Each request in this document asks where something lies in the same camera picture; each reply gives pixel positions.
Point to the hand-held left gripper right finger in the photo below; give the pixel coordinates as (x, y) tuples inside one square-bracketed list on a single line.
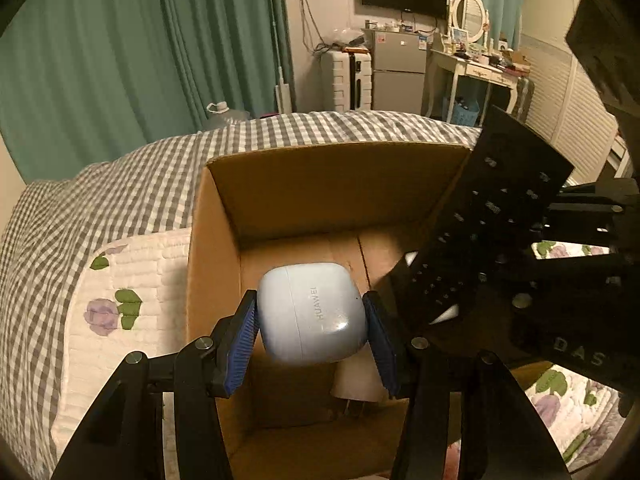
[(382, 347)]

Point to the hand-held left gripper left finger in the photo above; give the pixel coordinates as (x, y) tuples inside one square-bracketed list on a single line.
[(239, 347)]

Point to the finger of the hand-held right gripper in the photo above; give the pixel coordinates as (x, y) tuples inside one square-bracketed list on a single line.
[(595, 220)]

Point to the light blue earbuds case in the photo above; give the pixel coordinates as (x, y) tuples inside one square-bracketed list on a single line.
[(310, 315)]

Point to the brown cardboard box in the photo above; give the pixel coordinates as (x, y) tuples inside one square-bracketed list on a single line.
[(300, 195)]

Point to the white floral quilt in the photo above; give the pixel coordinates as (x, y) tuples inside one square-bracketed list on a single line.
[(150, 280)]

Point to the white louvred wardrobe door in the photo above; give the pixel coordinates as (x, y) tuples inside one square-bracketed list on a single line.
[(560, 85)]

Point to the blue plastic basket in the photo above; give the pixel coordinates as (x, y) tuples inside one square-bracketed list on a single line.
[(466, 115)]

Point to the cosmetics clutter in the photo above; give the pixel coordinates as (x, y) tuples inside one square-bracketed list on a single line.
[(500, 57)]

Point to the white vanity table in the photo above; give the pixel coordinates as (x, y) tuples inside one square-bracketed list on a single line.
[(475, 67)]

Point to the grey checked blanket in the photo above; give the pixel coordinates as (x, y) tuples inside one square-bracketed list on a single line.
[(115, 195)]

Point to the clear water jug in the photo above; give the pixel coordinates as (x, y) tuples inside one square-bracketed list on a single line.
[(227, 117)]

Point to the white oval mirror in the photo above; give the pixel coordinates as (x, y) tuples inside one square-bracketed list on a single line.
[(470, 12)]

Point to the grey fridge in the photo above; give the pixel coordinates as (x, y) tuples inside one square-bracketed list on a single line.
[(399, 67)]

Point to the white mop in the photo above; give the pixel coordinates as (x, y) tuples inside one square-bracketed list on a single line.
[(281, 95)]

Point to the white suitcase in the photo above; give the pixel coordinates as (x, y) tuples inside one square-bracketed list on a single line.
[(340, 80)]

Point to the clear plastic bag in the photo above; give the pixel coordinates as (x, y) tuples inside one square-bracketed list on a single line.
[(345, 37)]

